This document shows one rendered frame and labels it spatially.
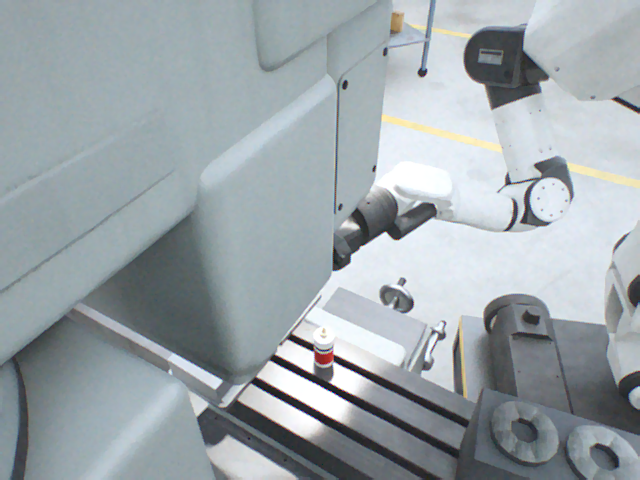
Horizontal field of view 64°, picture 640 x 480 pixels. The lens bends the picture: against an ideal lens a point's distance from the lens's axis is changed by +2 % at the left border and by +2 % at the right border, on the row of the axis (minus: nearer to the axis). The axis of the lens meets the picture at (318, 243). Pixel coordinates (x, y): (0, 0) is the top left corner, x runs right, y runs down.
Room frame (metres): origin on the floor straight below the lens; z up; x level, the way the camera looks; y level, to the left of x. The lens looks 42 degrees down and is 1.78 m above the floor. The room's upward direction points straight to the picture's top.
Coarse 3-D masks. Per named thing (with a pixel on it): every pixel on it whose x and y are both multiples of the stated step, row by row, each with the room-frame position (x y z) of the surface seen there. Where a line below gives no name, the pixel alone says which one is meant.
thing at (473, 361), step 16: (464, 320) 1.11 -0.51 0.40; (480, 320) 1.11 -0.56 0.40; (464, 336) 1.04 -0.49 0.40; (480, 336) 1.04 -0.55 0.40; (464, 352) 0.97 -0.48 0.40; (480, 352) 0.97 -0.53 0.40; (464, 368) 0.92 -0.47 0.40; (480, 368) 0.91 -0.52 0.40; (464, 384) 0.87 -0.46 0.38; (480, 384) 0.86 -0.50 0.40; (496, 384) 0.86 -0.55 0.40
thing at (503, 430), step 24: (480, 408) 0.39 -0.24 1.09; (504, 408) 0.38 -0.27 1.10; (528, 408) 0.38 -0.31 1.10; (552, 408) 0.39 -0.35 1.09; (480, 432) 0.35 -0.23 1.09; (504, 432) 0.34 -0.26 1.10; (528, 432) 0.35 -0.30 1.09; (552, 432) 0.35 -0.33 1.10; (576, 432) 0.35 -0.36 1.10; (600, 432) 0.35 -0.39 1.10; (624, 432) 0.35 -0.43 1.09; (480, 456) 0.32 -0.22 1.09; (504, 456) 0.32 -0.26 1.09; (528, 456) 0.31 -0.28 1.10; (552, 456) 0.31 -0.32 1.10; (576, 456) 0.31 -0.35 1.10; (600, 456) 0.32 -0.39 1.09; (624, 456) 0.31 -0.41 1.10
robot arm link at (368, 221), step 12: (360, 204) 0.64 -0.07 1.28; (372, 204) 0.64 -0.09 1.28; (360, 216) 0.62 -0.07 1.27; (372, 216) 0.62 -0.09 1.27; (384, 216) 0.63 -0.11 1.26; (348, 228) 0.60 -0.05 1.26; (360, 228) 0.61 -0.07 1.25; (372, 228) 0.61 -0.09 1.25; (384, 228) 0.63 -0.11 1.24; (336, 240) 0.57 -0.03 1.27; (348, 240) 0.58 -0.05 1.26; (360, 240) 0.62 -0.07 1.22; (336, 252) 0.55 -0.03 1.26; (348, 252) 0.55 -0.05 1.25; (336, 264) 0.55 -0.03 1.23; (348, 264) 0.55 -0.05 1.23
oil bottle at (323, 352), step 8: (320, 328) 0.61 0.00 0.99; (328, 328) 0.61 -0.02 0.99; (320, 336) 0.59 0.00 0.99; (328, 336) 0.59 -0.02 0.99; (320, 344) 0.58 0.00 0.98; (328, 344) 0.58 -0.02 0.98; (320, 352) 0.58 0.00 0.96; (328, 352) 0.58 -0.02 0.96; (320, 360) 0.58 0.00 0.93; (328, 360) 0.58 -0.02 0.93
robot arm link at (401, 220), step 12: (384, 180) 0.71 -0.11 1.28; (372, 192) 0.67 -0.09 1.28; (384, 192) 0.67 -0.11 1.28; (384, 204) 0.65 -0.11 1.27; (396, 204) 0.67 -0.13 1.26; (408, 204) 0.67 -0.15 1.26; (420, 204) 0.70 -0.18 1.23; (432, 204) 0.70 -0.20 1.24; (396, 216) 0.65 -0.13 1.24; (408, 216) 0.66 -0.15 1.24; (420, 216) 0.67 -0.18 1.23; (432, 216) 0.68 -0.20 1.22; (396, 228) 0.64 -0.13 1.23; (408, 228) 0.64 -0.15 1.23
